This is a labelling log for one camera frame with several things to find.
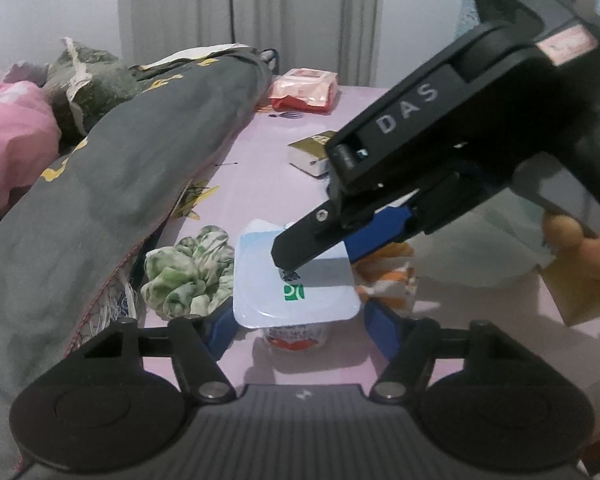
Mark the person's right hand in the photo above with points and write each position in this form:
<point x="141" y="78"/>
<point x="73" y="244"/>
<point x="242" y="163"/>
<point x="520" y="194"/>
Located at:
<point x="580" y="250"/>

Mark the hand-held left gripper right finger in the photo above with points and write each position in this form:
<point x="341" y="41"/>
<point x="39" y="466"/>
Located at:
<point x="385" y="330"/>

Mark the white pleated curtain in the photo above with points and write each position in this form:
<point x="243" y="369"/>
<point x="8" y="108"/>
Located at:
<point x="280" y="10"/>

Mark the green and white scrunchie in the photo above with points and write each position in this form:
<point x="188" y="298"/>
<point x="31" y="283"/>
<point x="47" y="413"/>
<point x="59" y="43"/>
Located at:
<point x="180" y="275"/>

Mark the dark green patterned cloth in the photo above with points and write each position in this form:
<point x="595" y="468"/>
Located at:
<point x="95" y="90"/>

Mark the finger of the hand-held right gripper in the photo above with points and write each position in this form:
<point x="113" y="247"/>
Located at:
<point x="380" y="230"/>
<point x="305" y="240"/>

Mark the red and white wipes pack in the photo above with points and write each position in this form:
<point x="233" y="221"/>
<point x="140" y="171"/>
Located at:
<point x="305" y="87"/>

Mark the white yogurt cup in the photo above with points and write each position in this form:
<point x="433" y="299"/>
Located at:
<point x="280" y="310"/>

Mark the small gold and white box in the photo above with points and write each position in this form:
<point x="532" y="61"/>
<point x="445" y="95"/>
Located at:
<point x="307" y="152"/>

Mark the orange and white scrunchie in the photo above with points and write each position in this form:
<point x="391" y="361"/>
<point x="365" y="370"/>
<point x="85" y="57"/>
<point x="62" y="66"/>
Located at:
<point x="387" y="280"/>

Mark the clear plastic bag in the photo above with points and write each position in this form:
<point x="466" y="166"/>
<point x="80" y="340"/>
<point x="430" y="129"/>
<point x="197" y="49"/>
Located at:
<point x="480" y="260"/>

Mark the pink cloth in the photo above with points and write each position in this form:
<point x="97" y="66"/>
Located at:
<point x="10" y="145"/>

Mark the brown cardboard box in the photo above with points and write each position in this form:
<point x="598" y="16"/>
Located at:
<point x="580" y="300"/>

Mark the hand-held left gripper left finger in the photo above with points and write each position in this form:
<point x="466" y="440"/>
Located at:
<point x="220" y="332"/>

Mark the grey blanket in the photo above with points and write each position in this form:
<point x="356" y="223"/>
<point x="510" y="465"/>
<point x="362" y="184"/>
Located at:
<point x="105" y="185"/>

